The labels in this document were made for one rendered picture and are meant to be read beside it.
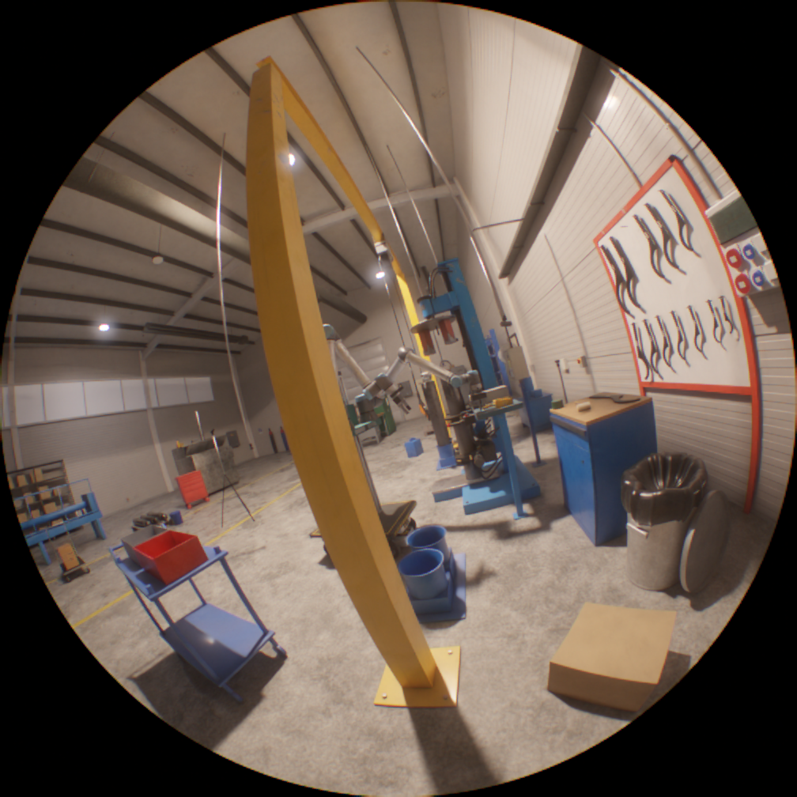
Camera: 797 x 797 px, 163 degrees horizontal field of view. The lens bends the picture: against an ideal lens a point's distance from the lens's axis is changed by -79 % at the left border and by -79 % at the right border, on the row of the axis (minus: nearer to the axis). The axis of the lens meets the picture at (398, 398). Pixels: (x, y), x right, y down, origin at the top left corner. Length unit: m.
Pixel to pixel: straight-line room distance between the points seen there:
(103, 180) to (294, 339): 4.98
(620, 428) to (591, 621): 1.16
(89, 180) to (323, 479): 5.30
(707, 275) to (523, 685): 2.51
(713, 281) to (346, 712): 3.17
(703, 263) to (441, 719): 2.87
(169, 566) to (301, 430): 1.05
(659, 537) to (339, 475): 1.50
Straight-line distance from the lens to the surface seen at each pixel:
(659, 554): 1.72
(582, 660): 1.28
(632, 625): 1.38
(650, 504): 1.52
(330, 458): 0.85
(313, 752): 1.67
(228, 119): 6.83
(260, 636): 2.01
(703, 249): 2.27
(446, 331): 3.25
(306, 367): 0.85
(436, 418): 4.67
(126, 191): 5.58
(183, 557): 1.61
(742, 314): 2.15
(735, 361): 2.27
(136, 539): 2.38
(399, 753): 1.52
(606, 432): 1.91
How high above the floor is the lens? 1.41
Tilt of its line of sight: 1 degrees down
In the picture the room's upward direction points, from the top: 16 degrees counter-clockwise
